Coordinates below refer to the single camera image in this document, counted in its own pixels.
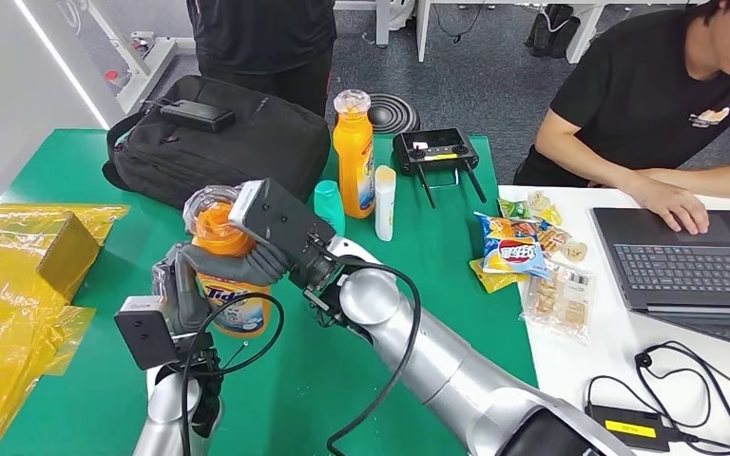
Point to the person's right hand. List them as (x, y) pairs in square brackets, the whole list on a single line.
[(677, 204)]

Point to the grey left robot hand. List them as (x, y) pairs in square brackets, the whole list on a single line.
[(182, 296)]

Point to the orange Tide detergent bottle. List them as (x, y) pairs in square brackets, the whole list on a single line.
[(214, 233)]

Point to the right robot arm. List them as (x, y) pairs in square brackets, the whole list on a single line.
[(440, 371)]

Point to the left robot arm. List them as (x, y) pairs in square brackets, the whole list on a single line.
[(166, 409)]

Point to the person's right forearm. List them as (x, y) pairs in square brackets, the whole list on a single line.
[(591, 167)]

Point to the person's left forearm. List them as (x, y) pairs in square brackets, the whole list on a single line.
[(717, 182)]

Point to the small teal bottle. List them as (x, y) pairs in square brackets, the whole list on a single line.
[(329, 204)]

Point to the tall orange cleaner bottle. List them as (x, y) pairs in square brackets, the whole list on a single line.
[(352, 163)]

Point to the slim white bottle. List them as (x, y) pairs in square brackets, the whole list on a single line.
[(385, 208)]

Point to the dark grey laptop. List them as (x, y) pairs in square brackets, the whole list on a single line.
[(686, 270)]

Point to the round cookie packet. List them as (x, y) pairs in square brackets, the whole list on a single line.
[(576, 252)]

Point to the small yellow snack packet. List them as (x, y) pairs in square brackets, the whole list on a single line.
[(551, 217)]

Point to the person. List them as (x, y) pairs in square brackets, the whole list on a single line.
[(642, 82), (258, 31)]

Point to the orange cracker packet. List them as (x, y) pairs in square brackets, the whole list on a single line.
[(554, 240)]

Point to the brown cardboard box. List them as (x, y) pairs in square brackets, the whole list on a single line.
[(56, 258)]

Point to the pale round snack packet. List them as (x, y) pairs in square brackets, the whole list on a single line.
[(538, 201)]

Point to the clear cracker bag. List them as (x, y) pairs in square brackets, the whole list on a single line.
[(560, 302)]

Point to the black backpack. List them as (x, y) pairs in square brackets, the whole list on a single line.
[(245, 145)]

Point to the green snack packet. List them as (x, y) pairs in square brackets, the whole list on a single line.
[(513, 209)]

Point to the blue yellow chips bag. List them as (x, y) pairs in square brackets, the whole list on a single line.
[(516, 252)]

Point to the black power bank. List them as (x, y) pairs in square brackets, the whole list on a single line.
[(198, 115)]

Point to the yellow plastic film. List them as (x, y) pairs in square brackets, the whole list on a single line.
[(0, 352)]

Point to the black bag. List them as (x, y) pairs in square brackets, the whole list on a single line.
[(554, 31)]

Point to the black adapter, yellow label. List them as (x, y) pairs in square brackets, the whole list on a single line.
[(629, 429)]

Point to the black remote controller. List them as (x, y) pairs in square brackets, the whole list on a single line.
[(434, 148)]

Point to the black ribbed round disc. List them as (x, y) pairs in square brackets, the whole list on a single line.
[(396, 113)]

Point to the white desk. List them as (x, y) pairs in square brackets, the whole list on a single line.
[(423, 31), (382, 25)]

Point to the white bag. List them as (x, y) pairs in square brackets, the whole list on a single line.
[(403, 12)]

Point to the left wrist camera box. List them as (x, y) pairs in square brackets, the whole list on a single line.
[(144, 337)]

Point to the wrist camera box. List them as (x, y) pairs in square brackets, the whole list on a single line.
[(144, 337), (283, 226)]

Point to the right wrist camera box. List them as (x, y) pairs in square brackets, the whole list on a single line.
[(283, 226)]

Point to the white metal frame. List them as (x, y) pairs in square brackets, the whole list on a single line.
[(151, 63)]

